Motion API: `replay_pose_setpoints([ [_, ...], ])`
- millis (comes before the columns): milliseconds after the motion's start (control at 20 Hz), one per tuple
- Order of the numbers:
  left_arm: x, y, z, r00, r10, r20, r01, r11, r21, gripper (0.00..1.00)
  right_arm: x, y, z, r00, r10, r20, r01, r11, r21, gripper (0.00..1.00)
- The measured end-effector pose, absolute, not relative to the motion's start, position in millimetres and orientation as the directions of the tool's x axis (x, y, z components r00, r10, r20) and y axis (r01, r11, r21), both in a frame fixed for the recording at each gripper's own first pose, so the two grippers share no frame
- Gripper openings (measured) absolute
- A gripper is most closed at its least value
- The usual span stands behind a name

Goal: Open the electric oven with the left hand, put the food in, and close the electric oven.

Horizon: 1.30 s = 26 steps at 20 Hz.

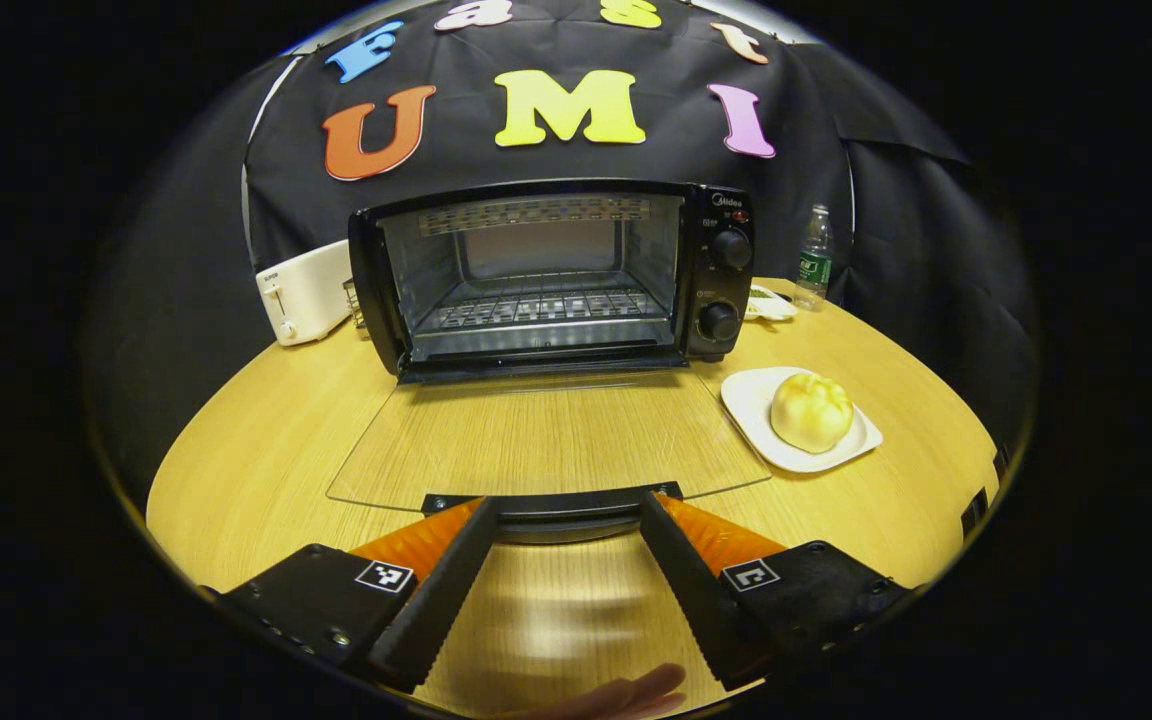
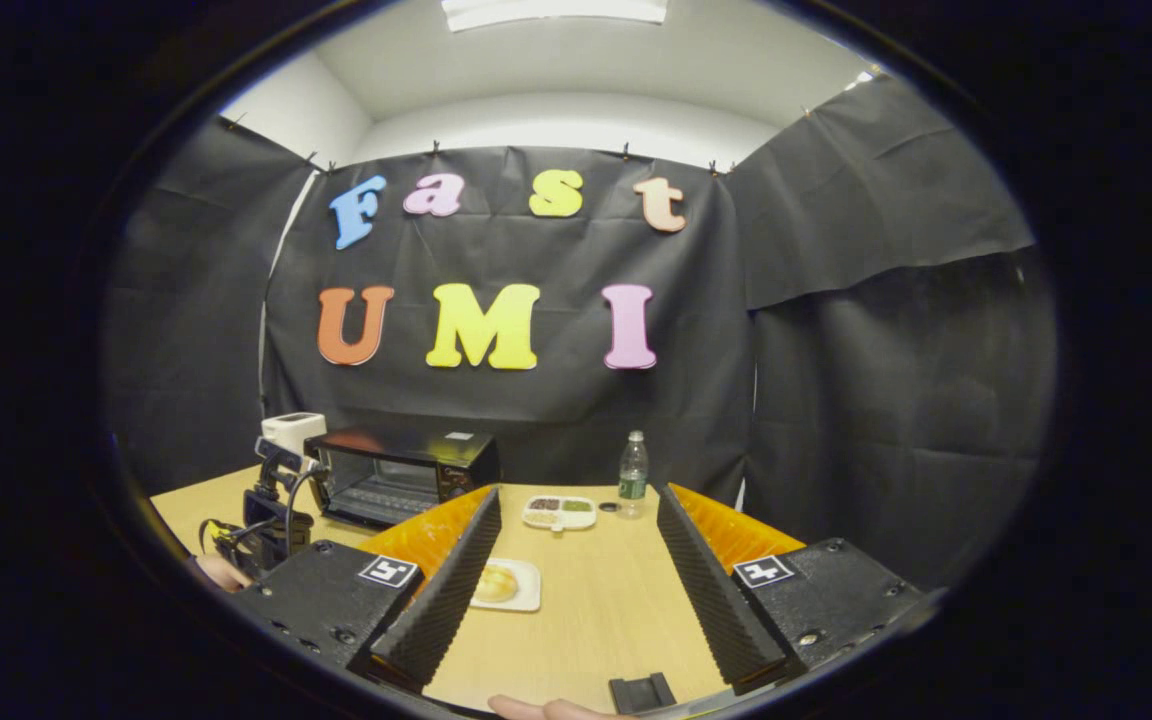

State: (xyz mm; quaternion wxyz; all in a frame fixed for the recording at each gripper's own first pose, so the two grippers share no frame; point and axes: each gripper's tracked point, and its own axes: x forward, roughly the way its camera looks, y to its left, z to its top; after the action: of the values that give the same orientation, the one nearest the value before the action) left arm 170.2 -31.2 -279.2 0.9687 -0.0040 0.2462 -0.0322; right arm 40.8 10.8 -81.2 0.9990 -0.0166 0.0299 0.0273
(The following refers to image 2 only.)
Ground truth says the clear plastic water bottle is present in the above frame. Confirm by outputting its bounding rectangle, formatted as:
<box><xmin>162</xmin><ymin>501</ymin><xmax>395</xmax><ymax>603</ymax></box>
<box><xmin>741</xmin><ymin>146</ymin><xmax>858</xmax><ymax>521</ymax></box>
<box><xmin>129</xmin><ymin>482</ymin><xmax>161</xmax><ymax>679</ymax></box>
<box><xmin>618</xmin><ymin>431</ymin><xmax>649</xmax><ymax>519</ymax></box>

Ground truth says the white square plate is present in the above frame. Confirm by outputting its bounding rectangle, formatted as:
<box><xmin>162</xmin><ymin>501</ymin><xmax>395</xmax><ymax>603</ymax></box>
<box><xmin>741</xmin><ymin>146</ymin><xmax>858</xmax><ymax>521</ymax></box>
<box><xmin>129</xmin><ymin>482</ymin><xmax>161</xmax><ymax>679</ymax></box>
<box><xmin>469</xmin><ymin>558</ymin><xmax>542</xmax><ymax>613</ymax></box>

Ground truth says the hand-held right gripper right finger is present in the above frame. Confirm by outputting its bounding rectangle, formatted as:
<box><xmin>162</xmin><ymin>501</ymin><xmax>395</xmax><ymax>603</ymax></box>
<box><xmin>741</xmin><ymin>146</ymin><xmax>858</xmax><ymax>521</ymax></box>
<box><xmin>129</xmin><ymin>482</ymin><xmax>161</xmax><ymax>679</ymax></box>
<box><xmin>656</xmin><ymin>483</ymin><xmax>929</xmax><ymax>697</ymax></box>

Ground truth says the white divided snack dish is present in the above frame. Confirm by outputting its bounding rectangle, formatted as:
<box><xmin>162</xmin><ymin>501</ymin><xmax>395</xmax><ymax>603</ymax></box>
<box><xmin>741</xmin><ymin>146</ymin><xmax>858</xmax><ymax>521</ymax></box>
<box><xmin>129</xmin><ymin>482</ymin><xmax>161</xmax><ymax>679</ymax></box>
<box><xmin>522</xmin><ymin>495</ymin><xmax>598</xmax><ymax>532</ymax></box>

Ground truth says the black electric oven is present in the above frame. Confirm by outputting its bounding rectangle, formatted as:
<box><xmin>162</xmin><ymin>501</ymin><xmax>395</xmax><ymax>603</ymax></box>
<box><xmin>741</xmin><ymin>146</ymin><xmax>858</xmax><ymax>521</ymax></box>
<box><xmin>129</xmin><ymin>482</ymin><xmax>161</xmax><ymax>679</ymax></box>
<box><xmin>304</xmin><ymin>427</ymin><xmax>501</xmax><ymax>530</ymax></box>

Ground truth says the round bread bun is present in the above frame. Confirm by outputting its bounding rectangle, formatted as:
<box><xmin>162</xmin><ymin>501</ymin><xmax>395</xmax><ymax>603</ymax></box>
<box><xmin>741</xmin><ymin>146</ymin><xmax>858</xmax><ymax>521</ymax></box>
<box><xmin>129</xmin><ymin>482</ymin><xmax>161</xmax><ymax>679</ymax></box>
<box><xmin>474</xmin><ymin>565</ymin><xmax>519</xmax><ymax>604</ymax></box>

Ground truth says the black backdrop cloth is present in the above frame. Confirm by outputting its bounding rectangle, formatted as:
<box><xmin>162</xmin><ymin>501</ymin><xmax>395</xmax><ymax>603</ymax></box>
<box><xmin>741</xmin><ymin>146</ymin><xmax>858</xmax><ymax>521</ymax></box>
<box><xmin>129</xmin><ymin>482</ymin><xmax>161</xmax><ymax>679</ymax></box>
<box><xmin>101</xmin><ymin>72</ymin><xmax>1059</xmax><ymax>591</ymax></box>

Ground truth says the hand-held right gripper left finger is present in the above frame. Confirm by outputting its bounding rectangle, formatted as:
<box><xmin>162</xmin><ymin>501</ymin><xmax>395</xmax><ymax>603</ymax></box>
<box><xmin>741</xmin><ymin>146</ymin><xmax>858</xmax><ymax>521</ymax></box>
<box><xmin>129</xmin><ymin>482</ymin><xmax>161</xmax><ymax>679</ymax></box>
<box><xmin>231</xmin><ymin>485</ymin><xmax>503</xmax><ymax>694</ymax></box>

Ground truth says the white toaster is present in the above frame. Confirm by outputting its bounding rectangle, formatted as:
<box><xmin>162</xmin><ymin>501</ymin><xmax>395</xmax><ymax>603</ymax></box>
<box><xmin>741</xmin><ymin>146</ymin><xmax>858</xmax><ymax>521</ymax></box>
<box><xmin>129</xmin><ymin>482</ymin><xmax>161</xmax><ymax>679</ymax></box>
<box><xmin>261</xmin><ymin>412</ymin><xmax>328</xmax><ymax>461</ymax></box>

